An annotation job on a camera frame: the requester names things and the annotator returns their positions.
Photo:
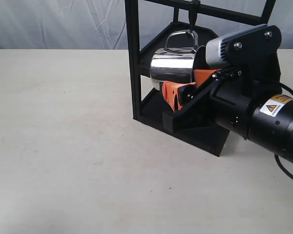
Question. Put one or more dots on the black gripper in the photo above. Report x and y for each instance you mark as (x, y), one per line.
(227, 94)

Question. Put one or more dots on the stainless steel mug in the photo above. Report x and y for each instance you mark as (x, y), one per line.
(175, 64)

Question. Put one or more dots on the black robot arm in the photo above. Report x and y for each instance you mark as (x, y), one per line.
(271, 124)

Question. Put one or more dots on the black two-tier rack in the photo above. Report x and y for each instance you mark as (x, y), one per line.
(149, 110)

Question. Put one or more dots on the black hanging hook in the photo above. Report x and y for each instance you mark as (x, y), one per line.
(192, 13)

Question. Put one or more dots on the white backdrop cloth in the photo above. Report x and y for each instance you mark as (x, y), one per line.
(101, 24)

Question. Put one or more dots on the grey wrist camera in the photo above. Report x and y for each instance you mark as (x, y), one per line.
(215, 48)

